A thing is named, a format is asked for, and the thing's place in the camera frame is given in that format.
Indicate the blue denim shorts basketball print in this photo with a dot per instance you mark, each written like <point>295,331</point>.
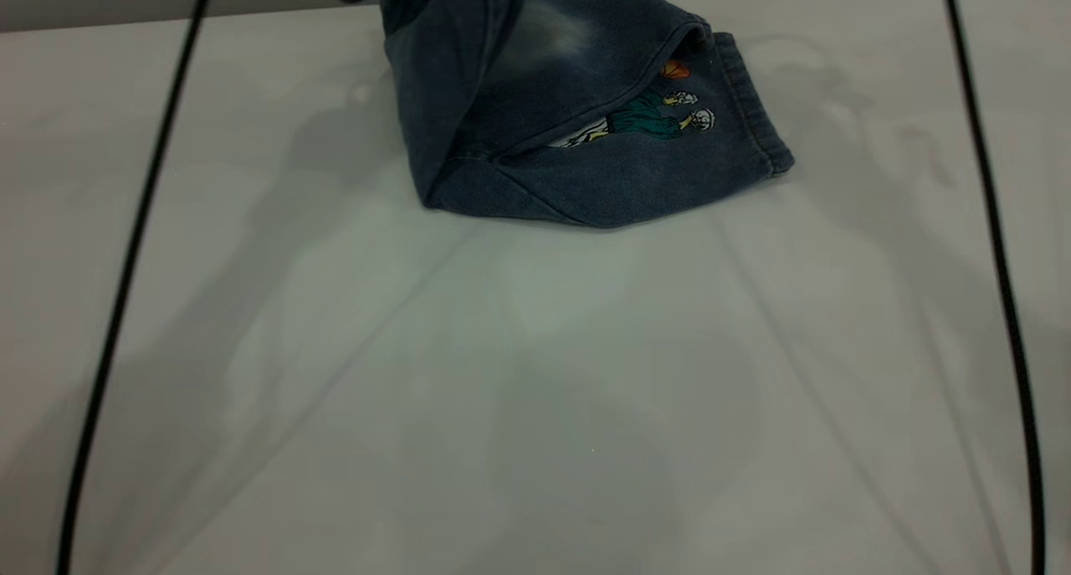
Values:
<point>586,123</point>

